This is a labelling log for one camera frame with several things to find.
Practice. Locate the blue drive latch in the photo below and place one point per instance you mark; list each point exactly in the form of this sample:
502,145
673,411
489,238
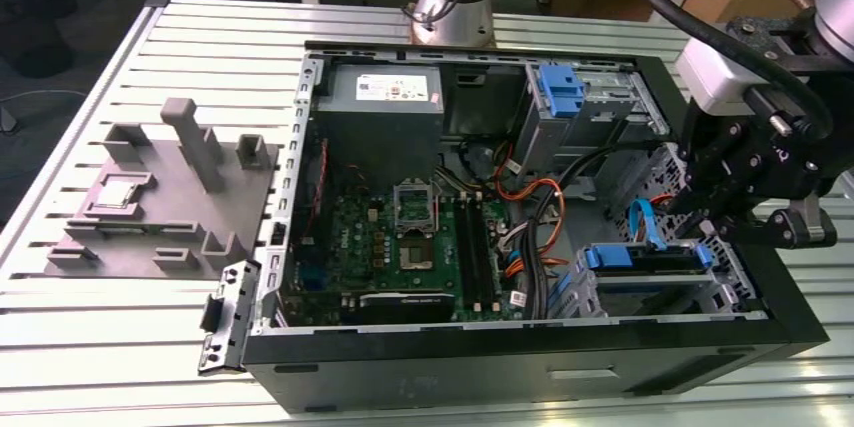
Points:
561,92

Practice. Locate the metal drive cage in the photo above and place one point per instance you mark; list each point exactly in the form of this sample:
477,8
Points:
544,137

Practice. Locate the green RAM stick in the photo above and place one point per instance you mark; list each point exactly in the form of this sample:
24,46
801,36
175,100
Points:
130,232

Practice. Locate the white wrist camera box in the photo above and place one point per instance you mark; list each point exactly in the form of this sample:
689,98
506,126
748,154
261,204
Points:
721,72

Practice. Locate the black wrist mounting bracket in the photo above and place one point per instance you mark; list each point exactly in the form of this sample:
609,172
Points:
754,29

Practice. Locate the grey power supply unit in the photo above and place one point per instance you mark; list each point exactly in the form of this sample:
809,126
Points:
387,97

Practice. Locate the hard disk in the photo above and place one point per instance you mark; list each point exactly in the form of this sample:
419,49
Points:
617,259

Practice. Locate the CPU socket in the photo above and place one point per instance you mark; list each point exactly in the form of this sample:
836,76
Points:
422,254

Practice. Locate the grey parts rack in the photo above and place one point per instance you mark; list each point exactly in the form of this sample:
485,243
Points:
181,207

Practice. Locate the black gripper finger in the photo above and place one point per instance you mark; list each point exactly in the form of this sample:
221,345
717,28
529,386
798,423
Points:
781,227
714,172

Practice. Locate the green motherboard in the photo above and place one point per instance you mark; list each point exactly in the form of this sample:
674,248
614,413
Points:
361,247

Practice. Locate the metal card retention bracket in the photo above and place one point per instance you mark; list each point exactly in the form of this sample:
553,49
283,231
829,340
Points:
234,297

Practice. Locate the black PC case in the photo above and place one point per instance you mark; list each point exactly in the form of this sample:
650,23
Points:
468,372

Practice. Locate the black RAM slot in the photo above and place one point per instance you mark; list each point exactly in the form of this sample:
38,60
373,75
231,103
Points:
488,252
470,252

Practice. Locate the silver CPU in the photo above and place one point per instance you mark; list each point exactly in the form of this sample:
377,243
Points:
117,197

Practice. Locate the metal disk bay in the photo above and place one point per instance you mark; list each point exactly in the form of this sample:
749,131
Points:
668,280

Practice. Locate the black graphics card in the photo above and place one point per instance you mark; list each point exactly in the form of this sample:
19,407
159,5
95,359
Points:
401,304

